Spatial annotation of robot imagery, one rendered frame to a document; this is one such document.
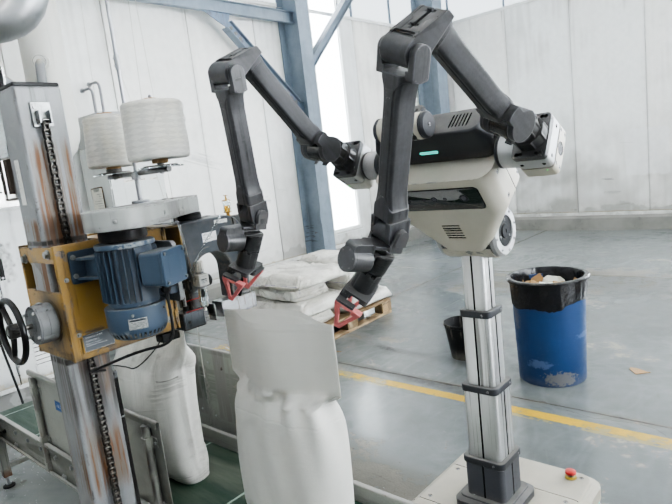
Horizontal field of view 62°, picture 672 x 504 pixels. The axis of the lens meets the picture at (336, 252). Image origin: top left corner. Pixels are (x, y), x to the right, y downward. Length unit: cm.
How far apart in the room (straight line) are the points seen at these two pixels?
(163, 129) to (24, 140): 35
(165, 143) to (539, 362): 269
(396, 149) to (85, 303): 94
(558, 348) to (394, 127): 263
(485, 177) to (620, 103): 785
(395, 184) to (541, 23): 872
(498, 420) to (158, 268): 118
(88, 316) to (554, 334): 264
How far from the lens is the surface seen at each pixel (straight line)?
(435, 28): 111
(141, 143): 155
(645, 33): 934
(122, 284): 150
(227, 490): 218
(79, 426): 178
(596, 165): 944
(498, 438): 200
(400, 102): 111
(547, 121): 150
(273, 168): 749
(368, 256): 121
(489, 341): 188
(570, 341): 360
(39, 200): 166
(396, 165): 115
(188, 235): 179
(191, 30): 707
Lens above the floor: 147
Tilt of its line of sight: 9 degrees down
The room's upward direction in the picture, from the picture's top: 7 degrees counter-clockwise
